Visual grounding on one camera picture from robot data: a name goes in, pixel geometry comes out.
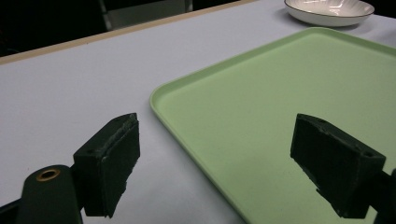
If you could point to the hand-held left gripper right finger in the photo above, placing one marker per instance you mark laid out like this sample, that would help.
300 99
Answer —
339 174

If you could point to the white ceramic bowl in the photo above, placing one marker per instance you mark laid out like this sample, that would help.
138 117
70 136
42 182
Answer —
330 11

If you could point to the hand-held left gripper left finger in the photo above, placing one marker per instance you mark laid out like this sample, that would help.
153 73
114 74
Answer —
106 174

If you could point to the light green plastic tray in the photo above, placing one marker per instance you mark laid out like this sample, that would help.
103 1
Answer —
280 124

